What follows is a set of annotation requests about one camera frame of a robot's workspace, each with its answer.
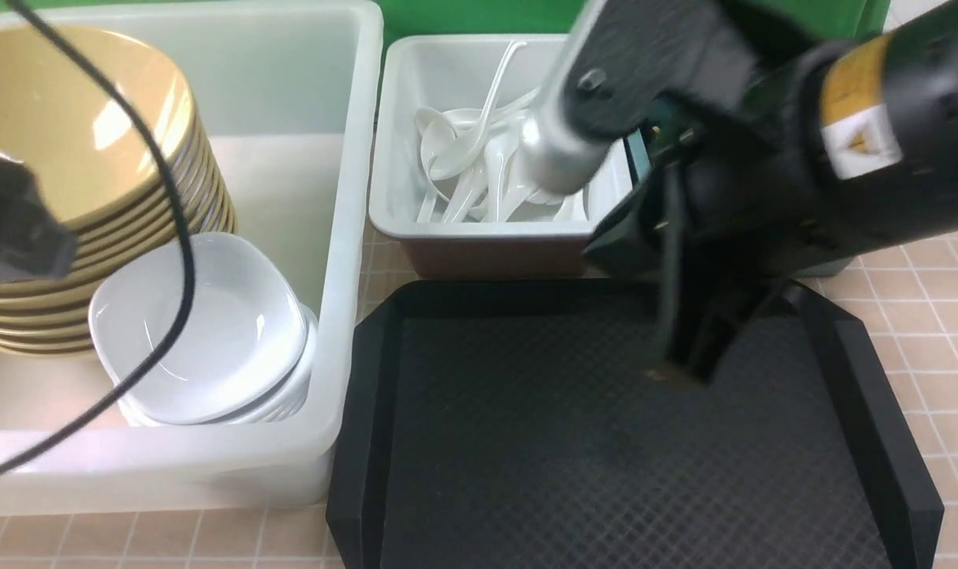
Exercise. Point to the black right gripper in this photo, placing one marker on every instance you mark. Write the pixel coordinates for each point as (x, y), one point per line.
(727, 237)

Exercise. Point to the stack of yellow bowls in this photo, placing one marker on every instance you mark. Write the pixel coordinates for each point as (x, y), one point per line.
(94, 171)

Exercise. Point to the black plastic serving tray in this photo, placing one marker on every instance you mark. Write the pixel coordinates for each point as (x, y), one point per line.
(507, 425)

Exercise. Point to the stack of white dishes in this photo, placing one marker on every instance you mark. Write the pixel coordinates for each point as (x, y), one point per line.
(245, 355)

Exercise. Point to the green cloth backdrop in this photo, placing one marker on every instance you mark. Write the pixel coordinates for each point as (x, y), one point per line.
(410, 18)

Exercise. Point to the pile of white spoons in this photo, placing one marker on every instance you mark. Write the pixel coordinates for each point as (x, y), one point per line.
(468, 159)

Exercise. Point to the teal chopstick bin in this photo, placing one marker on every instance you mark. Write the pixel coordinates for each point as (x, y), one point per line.
(639, 166)

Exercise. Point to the light grey spoon bin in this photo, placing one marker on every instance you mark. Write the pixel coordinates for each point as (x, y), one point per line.
(455, 71)

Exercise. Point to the large white plastic tub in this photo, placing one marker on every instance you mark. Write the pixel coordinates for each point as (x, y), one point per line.
(286, 91)

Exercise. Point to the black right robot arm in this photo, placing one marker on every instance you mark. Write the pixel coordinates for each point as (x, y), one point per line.
(887, 108)

